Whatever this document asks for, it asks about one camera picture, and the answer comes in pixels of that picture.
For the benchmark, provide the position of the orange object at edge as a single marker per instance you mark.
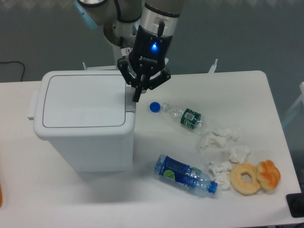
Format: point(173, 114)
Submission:
point(1, 196)

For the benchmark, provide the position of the orange twisted bread roll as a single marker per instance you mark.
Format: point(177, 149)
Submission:
point(268, 174)

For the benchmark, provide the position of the crumpled white tissue upper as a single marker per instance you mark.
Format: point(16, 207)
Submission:
point(218, 138)

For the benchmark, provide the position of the white push-button trash can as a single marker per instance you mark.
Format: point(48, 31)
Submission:
point(88, 116)

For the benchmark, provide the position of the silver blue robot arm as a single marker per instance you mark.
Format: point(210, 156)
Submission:
point(129, 10)

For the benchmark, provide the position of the white bracket right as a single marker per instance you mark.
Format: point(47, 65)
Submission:
point(213, 67)

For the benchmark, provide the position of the crumpled white tissue middle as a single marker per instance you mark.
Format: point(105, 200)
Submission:
point(238, 154)

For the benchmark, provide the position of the blue bottle cap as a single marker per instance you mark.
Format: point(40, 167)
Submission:
point(155, 107)

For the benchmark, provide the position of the white frame far right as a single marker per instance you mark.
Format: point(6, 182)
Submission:
point(296, 107)

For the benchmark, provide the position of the clear green-label plastic bottle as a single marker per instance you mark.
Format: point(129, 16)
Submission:
point(185, 117)

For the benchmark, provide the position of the crumpled white tissue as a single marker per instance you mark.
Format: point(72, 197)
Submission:
point(238, 154)
point(221, 172)
point(218, 138)

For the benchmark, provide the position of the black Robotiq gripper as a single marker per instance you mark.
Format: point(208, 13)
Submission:
point(146, 58)

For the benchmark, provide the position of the blue-label plastic bottle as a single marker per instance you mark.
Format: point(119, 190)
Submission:
point(184, 177)

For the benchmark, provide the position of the plain ring doughnut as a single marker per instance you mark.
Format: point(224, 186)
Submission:
point(243, 178)

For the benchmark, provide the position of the black device at edge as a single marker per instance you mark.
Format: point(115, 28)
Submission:
point(295, 203)

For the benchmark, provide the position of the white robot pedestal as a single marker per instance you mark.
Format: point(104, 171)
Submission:
point(121, 34)

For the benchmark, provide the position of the crumpled white tissue lower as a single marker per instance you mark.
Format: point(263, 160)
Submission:
point(221, 172)

